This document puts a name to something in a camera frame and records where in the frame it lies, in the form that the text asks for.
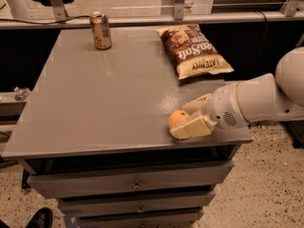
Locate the middle grey drawer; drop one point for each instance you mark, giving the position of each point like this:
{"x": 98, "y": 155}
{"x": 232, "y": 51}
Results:
{"x": 137, "y": 204}

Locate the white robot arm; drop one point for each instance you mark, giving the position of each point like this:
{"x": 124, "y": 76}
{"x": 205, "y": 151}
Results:
{"x": 277, "y": 97}

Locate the grey metal rail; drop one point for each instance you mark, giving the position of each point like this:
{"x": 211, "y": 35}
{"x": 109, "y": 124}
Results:
{"x": 82, "y": 21}

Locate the metal bracket post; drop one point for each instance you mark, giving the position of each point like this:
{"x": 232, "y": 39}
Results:
{"x": 178, "y": 9}

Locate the orange fruit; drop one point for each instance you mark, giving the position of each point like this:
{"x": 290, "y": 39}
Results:
{"x": 177, "y": 117}

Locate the black shoe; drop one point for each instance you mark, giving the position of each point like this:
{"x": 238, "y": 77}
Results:
{"x": 43, "y": 218}

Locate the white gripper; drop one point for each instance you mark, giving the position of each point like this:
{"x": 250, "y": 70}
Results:
{"x": 225, "y": 106}

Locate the orange soda can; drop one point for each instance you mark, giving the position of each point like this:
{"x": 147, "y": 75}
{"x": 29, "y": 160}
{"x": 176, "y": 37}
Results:
{"x": 100, "y": 30}

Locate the crumpled foil object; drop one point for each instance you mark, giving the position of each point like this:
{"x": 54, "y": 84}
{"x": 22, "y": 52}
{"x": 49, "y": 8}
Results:
{"x": 21, "y": 93}

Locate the grey drawer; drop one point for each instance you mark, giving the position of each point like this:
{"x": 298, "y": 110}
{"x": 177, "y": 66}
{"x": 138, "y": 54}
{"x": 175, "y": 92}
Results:
{"x": 116, "y": 181}
{"x": 142, "y": 220}
{"x": 137, "y": 204}

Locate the bottom grey drawer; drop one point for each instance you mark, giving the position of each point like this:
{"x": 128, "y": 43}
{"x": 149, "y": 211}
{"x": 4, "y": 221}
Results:
{"x": 142, "y": 220}

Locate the brown chip bag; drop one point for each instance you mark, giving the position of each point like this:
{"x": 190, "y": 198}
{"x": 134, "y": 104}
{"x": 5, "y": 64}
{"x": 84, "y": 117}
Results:
{"x": 190, "y": 52}

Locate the grey drawer cabinet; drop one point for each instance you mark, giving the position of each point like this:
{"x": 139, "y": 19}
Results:
{"x": 95, "y": 110}

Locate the top grey drawer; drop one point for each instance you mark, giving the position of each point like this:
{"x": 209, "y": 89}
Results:
{"x": 116, "y": 181}

